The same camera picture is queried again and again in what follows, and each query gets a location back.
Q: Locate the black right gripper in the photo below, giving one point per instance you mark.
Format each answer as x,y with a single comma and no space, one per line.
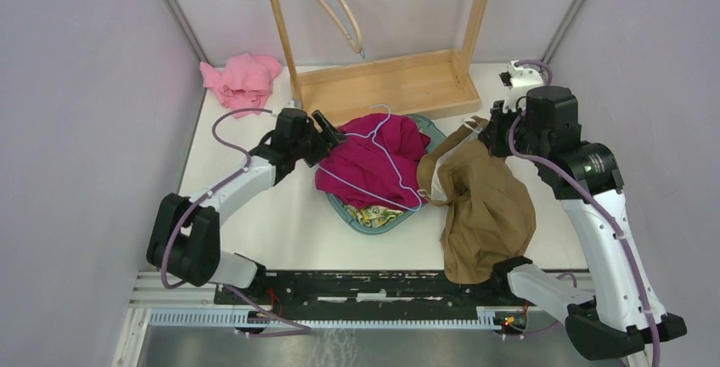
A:
492,134

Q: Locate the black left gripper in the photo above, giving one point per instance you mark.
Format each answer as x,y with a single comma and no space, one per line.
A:
324,143

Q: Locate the wooden clothes rack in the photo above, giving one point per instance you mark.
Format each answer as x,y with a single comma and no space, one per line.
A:
434,84

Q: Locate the magenta cloth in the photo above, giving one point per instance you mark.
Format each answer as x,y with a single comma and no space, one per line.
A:
365,156

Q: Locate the brown skirt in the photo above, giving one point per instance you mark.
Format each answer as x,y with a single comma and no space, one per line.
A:
490,215

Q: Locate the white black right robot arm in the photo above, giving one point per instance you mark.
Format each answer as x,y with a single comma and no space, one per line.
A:
622,318

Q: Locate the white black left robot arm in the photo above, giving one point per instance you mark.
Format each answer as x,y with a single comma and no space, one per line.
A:
185,243

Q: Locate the beige wooden hanger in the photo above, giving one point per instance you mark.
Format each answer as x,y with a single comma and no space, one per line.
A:
332,4

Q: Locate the teal plastic basket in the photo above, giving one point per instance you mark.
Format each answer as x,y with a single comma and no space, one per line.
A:
429,129

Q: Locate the yellow patterned cloth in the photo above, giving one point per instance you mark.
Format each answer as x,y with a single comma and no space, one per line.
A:
373,217

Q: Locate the pink crumpled cloth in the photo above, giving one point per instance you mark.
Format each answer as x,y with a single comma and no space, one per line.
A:
246,82

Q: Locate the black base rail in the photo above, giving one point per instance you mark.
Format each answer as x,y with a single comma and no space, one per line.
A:
374,296

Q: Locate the white slotted cable duct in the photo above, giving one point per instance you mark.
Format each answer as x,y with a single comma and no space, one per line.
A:
249,319

